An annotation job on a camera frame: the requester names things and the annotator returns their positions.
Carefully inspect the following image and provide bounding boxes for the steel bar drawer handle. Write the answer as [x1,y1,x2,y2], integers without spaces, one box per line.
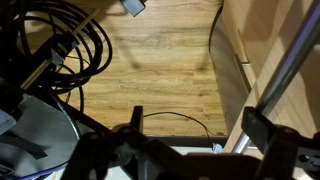
[231,6,320,154]

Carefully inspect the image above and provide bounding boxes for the thin black floor cable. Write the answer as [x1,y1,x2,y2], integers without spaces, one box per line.
[143,111,224,153]

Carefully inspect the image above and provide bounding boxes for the black coiled cables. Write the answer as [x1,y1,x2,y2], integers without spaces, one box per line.
[0,0,114,114]

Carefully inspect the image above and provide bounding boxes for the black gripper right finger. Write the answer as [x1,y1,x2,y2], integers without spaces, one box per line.
[240,106,320,180]

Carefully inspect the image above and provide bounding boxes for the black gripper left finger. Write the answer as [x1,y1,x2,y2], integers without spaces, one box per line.
[61,105,188,180]

